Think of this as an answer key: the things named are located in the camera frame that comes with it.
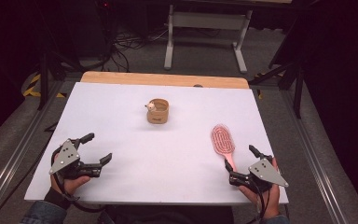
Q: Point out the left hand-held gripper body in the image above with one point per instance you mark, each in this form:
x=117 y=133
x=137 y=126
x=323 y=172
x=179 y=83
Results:
x=65 y=157

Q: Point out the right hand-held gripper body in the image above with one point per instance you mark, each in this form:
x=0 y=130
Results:
x=265 y=174

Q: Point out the pink hairbrush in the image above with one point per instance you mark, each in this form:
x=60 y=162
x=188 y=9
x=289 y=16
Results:
x=222 y=138

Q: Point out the tan cup with bear figure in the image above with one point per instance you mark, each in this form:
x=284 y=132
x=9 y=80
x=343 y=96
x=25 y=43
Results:
x=158 y=116

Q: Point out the person's right hand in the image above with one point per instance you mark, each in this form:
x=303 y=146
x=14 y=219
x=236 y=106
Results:
x=272 y=200

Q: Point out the person's left hand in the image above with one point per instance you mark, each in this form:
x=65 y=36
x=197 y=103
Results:
x=71 y=184

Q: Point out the white board sheet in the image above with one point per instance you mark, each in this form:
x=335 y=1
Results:
x=136 y=161

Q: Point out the black tripod stand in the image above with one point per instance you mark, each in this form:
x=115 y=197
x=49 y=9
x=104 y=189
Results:
x=44 y=81
x=298 y=93

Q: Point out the yellow black hazard tape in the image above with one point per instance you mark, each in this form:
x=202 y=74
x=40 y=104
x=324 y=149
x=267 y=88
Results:
x=31 y=90

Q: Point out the person's dark clothing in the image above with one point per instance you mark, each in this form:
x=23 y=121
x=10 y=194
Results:
x=167 y=216

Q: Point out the wooden table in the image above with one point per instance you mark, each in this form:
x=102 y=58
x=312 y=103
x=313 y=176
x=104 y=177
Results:
x=155 y=79

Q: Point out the white metal stand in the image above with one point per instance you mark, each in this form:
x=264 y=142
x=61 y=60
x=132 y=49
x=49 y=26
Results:
x=205 y=20

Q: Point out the aluminium floor rail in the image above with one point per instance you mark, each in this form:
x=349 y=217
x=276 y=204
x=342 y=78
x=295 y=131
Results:
x=18 y=149
x=317 y=161

